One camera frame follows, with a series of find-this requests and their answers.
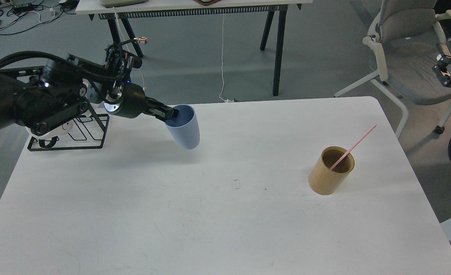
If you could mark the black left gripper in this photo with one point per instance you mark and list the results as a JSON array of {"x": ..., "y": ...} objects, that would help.
[{"x": 134, "y": 102}]

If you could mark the blue plastic cup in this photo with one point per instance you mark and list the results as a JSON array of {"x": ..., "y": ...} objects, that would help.
[{"x": 184, "y": 128}]

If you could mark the pink chopstick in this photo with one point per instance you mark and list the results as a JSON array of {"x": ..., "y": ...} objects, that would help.
[{"x": 353, "y": 147}]

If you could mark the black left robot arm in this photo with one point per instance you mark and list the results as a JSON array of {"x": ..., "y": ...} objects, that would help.
[{"x": 42, "y": 91}]

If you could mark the grey office chair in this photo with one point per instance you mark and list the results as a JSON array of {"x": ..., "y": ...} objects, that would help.
[{"x": 403, "y": 38}]

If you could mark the white background table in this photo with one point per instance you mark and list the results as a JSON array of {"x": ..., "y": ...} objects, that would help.
[{"x": 117, "y": 14}]

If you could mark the bamboo cylinder holder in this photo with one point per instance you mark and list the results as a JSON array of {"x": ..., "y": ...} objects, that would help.
[{"x": 325, "y": 182}]

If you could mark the black wire cup rack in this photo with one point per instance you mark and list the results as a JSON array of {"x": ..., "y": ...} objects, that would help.
[{"x": 88, "y": 132}]

